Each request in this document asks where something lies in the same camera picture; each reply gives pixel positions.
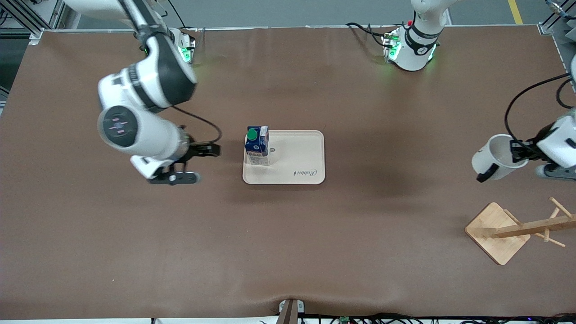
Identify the white cup black handle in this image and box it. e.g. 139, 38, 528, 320
472, 134, 530, 183

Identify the blue milk carton green cap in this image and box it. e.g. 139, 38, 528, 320
244, 126, 270, 166

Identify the black base cable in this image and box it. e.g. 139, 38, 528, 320
162, 0, 206, 45
346, 22, 396, 48

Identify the beige plastic tray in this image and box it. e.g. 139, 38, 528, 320
243, 130, 325, 185

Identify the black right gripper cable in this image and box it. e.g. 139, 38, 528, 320
171, 105, 223, 144

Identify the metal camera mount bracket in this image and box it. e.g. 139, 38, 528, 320
278, 298, 306, 324

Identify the aluminium frame profile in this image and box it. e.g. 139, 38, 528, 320
538, 0, 576, 75
0, 0, 69, 45

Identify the wooden cup rack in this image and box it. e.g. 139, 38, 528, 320
465, 197, 576, 266

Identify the black right base cable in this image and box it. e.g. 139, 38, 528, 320
162, 0, 206, 45

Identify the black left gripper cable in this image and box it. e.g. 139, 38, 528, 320
504, 73, 576, 144

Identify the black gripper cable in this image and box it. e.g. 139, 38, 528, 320
504, 73, 576, 144
171, 105, 223, 144

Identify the black left base cable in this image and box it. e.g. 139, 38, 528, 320
346, 22, 396, 48

